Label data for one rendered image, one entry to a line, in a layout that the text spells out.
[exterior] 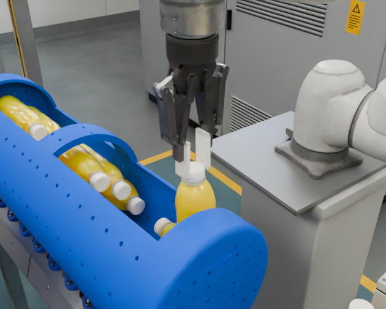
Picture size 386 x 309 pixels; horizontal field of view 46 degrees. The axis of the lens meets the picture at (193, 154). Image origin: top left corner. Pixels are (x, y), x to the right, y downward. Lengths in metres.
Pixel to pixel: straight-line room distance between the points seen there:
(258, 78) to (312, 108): 1.60
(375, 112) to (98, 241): 0.69
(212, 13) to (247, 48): 2.19
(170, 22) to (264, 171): 0.69
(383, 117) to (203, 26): 0.61
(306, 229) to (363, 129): 0.30
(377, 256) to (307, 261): 1.33
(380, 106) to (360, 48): 1.17
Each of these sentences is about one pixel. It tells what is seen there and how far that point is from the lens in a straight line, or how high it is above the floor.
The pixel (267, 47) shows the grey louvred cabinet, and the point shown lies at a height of 0.86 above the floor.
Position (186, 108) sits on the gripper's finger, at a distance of 0.67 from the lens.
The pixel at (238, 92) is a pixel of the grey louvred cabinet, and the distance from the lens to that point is 2.94.
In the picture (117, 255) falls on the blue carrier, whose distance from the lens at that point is 0.73.
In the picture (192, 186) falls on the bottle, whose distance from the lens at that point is 0.75.
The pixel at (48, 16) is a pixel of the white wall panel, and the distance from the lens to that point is 5.92.
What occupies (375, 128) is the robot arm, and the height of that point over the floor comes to 1.20.
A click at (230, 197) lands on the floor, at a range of 2.81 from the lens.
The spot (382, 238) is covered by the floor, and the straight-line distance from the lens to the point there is 2.72.
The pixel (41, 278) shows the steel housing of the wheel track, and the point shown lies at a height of 0.88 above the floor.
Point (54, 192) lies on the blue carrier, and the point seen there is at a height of 1.19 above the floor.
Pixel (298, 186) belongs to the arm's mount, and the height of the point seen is 1.02.
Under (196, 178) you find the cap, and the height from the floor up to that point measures 1.27.
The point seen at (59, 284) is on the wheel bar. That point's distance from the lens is 1.08.
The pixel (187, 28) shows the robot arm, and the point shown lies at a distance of 0.61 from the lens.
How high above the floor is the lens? 1.69
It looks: 32 degrees down
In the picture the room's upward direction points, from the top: straight up
